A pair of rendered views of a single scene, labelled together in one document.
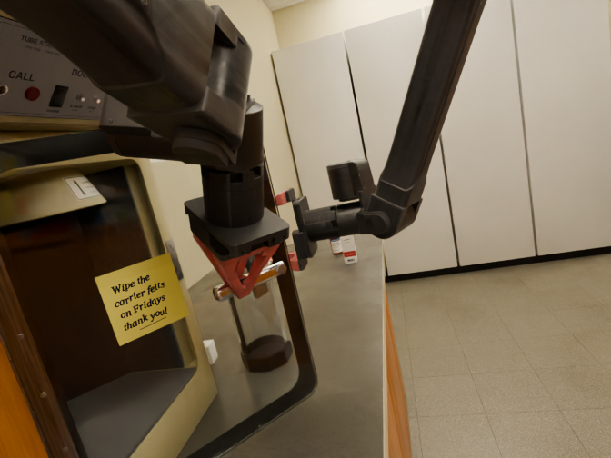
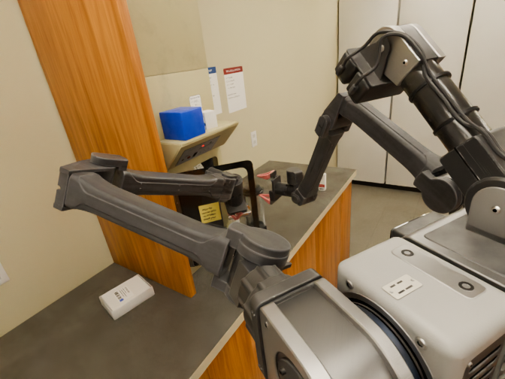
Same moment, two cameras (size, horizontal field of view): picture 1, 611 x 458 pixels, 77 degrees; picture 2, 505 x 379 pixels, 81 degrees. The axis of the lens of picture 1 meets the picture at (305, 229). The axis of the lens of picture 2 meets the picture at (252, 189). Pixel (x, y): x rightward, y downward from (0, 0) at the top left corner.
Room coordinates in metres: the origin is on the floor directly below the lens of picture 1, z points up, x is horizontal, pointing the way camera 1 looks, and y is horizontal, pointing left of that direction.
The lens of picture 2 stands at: (-0.47, -0.35, 1.74)
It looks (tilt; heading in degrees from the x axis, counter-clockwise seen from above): 24 degrees down; 22
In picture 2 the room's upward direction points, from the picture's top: 7 degrees counter-clockwise
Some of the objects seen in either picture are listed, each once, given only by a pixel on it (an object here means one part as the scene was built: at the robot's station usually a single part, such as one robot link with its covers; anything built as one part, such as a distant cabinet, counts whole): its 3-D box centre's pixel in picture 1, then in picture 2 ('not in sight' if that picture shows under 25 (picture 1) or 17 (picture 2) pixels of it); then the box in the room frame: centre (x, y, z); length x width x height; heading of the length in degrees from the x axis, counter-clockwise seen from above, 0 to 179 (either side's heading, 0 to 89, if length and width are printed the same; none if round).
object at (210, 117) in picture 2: not in sight; (207, 119); (0.51, 0.19, 1.54); 0.05 x 0.05 x 0.06; 61
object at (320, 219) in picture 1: (319, 224); (281, 189); (0.66, -0.03, 1.20); 0.07 x 0.07 x 0.10; 76
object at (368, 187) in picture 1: (363, 194); (297, 184); (0.62, -0.11, 1.24); 0.12 x 0.09 x 0.11; 46
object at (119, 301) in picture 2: not in sight; (127, 295); (0.16, 0.47, 0.96); 0.16 x 0.12 x 0.04; 155
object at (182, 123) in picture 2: not in sight; (182, 122); (0.39, 0.22, 1.56); 0.10 x 0.10 x 0.09; 76
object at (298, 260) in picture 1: (285, 249); (267, 193); (0.68, 0.04, 1.16); 0.09 x 0.07 x 0.07; 76
